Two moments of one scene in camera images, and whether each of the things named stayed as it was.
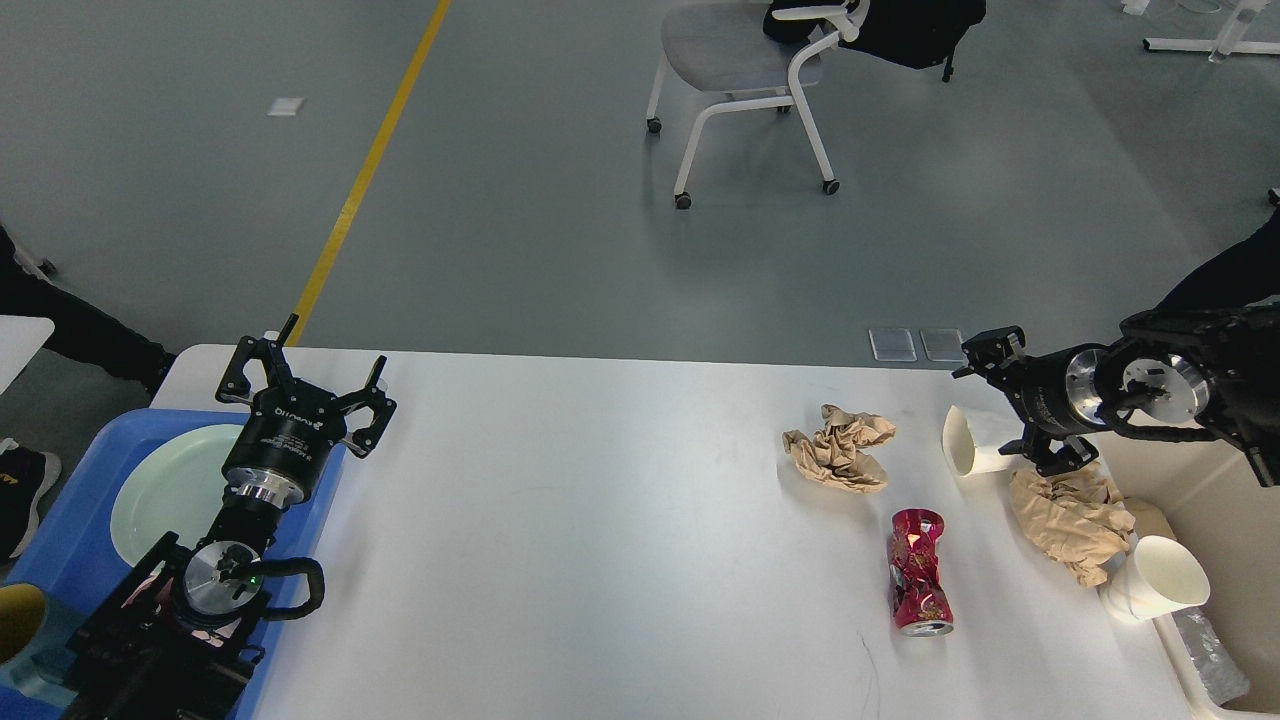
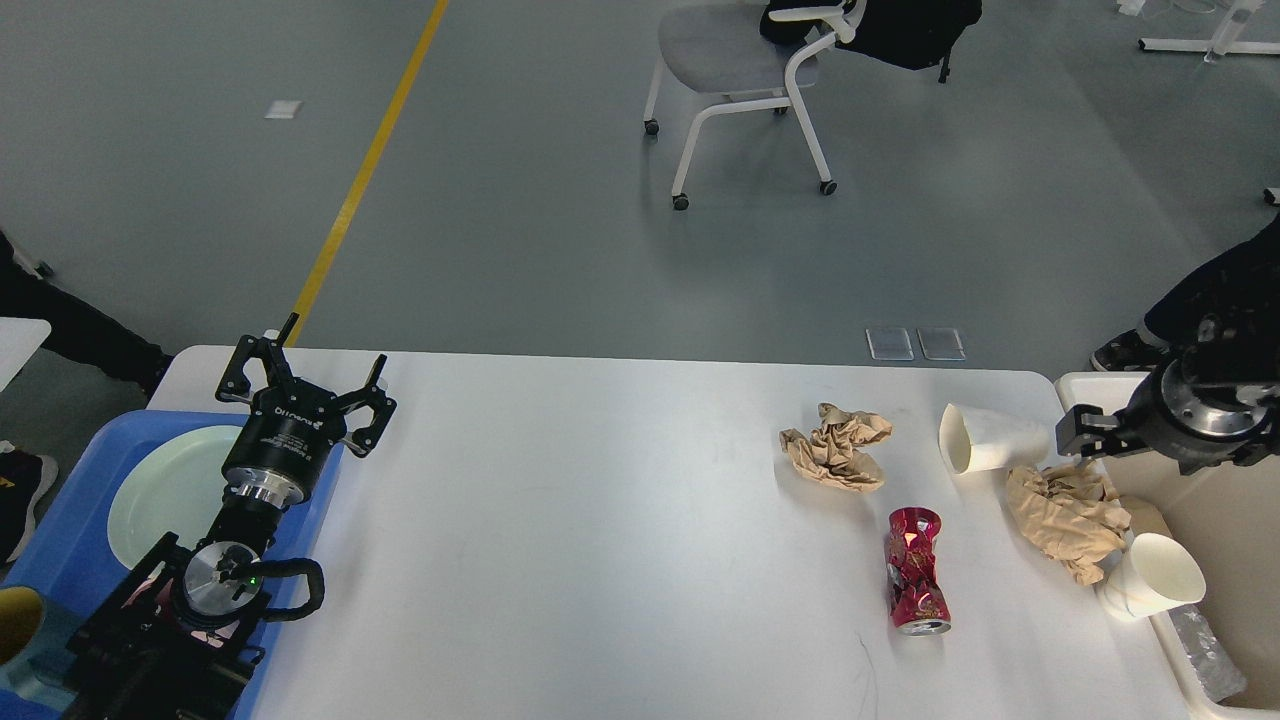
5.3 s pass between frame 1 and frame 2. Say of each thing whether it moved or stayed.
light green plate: stayed
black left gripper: stayed
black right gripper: moved
